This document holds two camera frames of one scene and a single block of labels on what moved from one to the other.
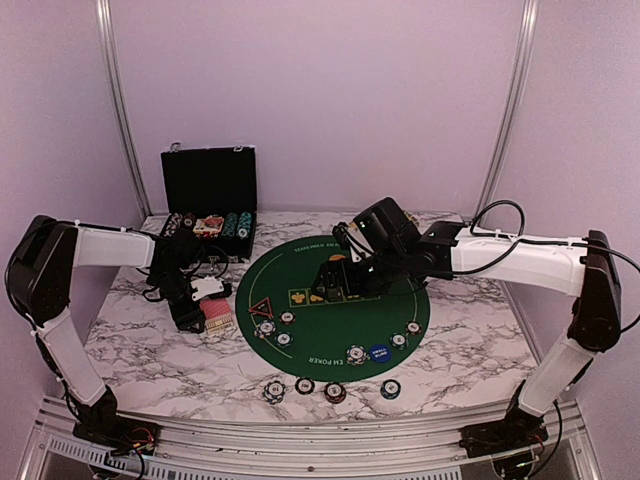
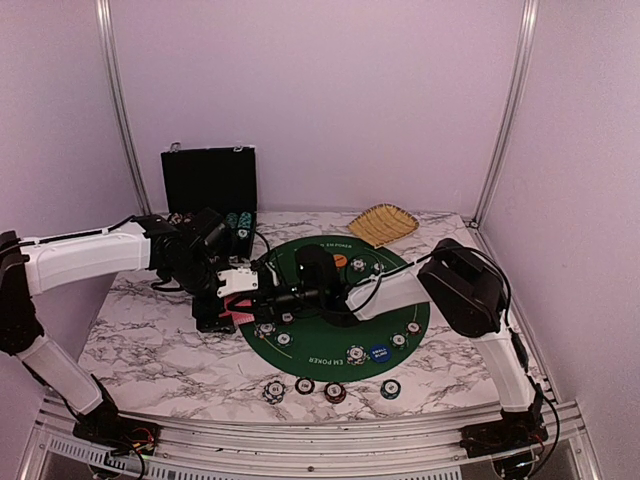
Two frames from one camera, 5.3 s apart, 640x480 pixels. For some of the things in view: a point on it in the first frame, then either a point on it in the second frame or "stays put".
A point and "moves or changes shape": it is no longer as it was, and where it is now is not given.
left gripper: (185, 317) to (214, 324)
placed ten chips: (356, 355) stays put
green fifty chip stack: (390, 389) stays put
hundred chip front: (305, 386) stays put
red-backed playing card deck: (217, 313) moves or changes shape
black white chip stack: (273, 392) stays put
